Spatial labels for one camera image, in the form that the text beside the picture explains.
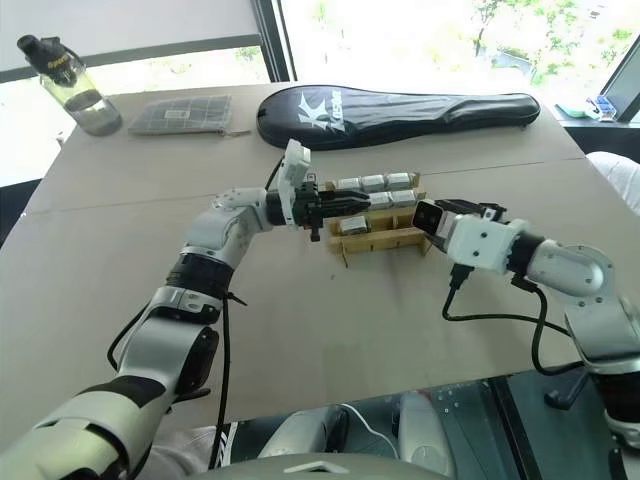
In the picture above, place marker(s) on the dark monitor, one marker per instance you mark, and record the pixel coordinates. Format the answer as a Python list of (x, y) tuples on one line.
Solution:
[(625, 85)]

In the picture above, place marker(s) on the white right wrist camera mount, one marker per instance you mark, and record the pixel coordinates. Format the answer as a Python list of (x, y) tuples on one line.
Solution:
[(480, 245)]

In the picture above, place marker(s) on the grey checked zip pouch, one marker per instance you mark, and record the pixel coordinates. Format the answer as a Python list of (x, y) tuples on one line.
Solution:
[(182, 114)]

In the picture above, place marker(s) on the green cloth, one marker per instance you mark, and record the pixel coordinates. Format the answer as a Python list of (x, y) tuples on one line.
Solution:
[(572, 110)]

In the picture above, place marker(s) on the clear black-capped water bottle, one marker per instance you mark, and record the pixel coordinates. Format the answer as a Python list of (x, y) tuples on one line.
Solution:
[(82, 95)]

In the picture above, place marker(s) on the white rounded leg shell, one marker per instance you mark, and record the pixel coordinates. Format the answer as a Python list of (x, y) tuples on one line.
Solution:
[(425, 435), (300, 432)]

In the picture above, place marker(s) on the dark window frame post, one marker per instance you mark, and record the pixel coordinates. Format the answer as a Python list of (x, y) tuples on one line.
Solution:
[(285, 40)]

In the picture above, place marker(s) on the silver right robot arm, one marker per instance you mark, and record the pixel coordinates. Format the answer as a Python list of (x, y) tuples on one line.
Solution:
[(570, 265)]

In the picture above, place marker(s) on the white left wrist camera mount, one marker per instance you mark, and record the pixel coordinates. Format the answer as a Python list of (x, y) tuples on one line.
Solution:
[(292, 165)]

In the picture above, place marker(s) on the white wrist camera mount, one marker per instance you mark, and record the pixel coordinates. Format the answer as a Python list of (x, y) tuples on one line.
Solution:
[(480, 245), (292, 165)]

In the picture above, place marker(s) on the white rounded object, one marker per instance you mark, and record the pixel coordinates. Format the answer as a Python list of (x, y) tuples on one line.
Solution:
[(617, 180)]

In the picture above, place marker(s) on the black floor bracket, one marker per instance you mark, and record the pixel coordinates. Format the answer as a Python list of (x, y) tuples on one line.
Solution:
[(567, 390)]

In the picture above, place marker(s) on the black racket cover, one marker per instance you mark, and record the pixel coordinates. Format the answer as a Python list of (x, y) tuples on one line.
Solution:
[(400, 117)]

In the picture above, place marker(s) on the small blue box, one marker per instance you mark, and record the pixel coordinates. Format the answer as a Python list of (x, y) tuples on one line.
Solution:
[(602, 106)]

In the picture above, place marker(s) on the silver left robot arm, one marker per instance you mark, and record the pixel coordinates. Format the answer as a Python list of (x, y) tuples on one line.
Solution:
[(220, 230)]

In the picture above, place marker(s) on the wooden tray rack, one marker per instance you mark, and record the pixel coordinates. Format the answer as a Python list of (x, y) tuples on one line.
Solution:
[(380, 240)]

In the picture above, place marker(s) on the grey rounded robot body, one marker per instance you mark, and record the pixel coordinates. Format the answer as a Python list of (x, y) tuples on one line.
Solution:
[(320, 467)]

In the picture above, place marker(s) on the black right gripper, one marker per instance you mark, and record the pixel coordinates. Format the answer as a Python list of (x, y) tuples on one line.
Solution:
[(482, 210)]

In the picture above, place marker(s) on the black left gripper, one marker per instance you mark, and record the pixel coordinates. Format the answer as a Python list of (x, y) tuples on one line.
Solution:
[(312, 207)]

